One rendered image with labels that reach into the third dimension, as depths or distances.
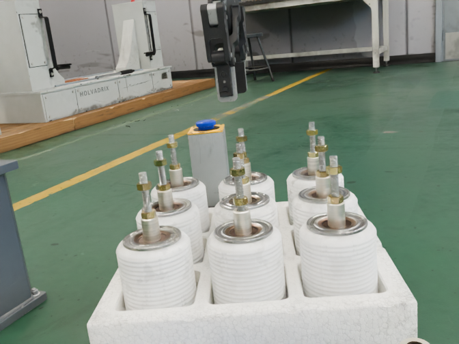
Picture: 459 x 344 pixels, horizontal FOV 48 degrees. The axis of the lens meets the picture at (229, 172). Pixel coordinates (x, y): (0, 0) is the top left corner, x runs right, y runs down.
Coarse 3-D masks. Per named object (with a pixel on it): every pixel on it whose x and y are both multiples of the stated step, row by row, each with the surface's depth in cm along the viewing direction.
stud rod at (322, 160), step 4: (320, 136) 74; (320, 140) 74; (320, 144) 74; (320, 152) 74; (324, 152) 74; (320, 156) 74; (324, 156) 74; (320, 160) 74; (324, 160) 75; (320, 164) 75; (324, 164) 75; (320, 168) 75; (324, 168) 75
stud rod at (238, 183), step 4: (236, 160) 63; (236, 164) 63; (240, 164) 63; (236, 168) 63; (240, 168) 63; (240, 176) 63; (236, 180) 63; (240, 180) 64; (236, 184) 64; (240, 184) 64; (236, 188) 64; (240, 188) 64; (236, 192) 64; (240, 192) 64; (236, 196) 64; (240, 196) 64; (240, 208) 64; (244, 208) 65
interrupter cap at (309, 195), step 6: (312, 186) 79; (300, 192) 77; (306, 192) 77; (312, 192) 77; (342, 192) 75; (348, 192) 75; (300, 198) 75; (306, 198) 75; (312, 198) 74; (318, 198) 75; (324, 198) 75
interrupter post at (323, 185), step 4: (316, 176) 76; (328, 176) 75; (316, 180) 75; (320, 180) 75; (324, 180) 74; (328, 180) 75; (316, 184) 75; (320, 184) 75; (324, 184) 75; (328, 184) 75; (316, 188) 76; (320, 188) 75; (324, 188) 75; (328, 188) 75; (316, 192) 76; (320, 192) 75; (324, 192) 75; (328, 192) 75; (320, 196) 75; (324, 196) 75
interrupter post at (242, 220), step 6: (234, 210) 65; (246, 210) 64; (234, 216) 64; (240, 216) 64; (246, 216) 64; (234, 222) 65; (240, 222) 64; (246, 222) 64; (234, 228) 65; (240, 228) 64; (246, 228) 64; (240, 234) 65; (246, 234) 65
